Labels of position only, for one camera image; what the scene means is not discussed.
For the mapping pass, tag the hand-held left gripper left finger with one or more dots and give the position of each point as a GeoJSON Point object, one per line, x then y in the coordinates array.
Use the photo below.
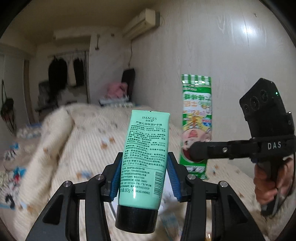
{"type": "Point", "coordinates": [116, 180]}

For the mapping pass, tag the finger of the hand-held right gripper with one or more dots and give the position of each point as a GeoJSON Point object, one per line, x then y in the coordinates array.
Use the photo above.
{"type": "Point", "coordinates": [208, 150]}

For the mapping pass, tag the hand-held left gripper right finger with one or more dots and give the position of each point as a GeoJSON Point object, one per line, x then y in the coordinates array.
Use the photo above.
{"type": "Point", "coordinates": [174, 180]}

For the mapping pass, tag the green hand cream tube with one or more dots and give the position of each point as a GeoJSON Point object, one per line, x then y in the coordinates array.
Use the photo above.
{"type": "Point", "coordinates": [143, 150]}

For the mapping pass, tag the green striped snack packet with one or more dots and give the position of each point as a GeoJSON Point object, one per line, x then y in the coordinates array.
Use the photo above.
{"type": "Point", "coordinates": [196, 111]}

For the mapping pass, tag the person's right hand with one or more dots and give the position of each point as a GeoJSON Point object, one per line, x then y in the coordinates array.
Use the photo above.
{"type": "Point", "coordinates": [263, 185]}

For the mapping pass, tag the checked bear-print duvet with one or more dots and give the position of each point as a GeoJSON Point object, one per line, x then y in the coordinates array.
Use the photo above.
{"type": "Point", "coordinates": [81, 143]}

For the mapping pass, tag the folded patterned bedding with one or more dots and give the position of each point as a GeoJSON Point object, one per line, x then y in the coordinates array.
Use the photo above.
{"type": "Point", "coordinates": [115, 102]}

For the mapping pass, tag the pink clothing pile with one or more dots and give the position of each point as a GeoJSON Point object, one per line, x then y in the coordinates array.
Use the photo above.
{"type": "Point", "coordinates": [116, 90]}

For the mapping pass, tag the spotted bed sheet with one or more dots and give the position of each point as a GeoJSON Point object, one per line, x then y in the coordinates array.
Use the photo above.
{"type": "Point", "coordinates": [9, 185]}

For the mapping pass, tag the black office chair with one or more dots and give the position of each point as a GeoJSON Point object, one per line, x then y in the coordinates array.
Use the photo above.
{"type": "Point", "coordinates": [46, 95]}

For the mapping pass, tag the black hanging garment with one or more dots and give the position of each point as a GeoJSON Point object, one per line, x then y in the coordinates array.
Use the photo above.
{"type": "Point", "coordinates": [78, 67]}

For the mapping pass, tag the black hanging jacket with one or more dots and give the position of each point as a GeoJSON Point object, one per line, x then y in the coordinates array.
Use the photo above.
{"type": "Point", "coordinates": [57, 74]}

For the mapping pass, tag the black hanging bag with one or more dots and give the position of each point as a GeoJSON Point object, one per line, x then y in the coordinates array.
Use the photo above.
{"type": "Point", "coordinates": [8, 111]}

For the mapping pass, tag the white air conditioner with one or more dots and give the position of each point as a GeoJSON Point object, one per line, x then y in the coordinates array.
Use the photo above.
{"type": "Point", "coordinates": [141, 23]}

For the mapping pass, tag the white overhead shelf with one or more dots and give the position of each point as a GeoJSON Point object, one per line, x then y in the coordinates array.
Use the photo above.
{"type": "Point", "coordinates": [71, 34]}

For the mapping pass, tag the black clothes rail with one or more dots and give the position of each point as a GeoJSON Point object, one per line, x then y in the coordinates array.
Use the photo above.
{"type": "Point", "coordinates": [71, 54]}

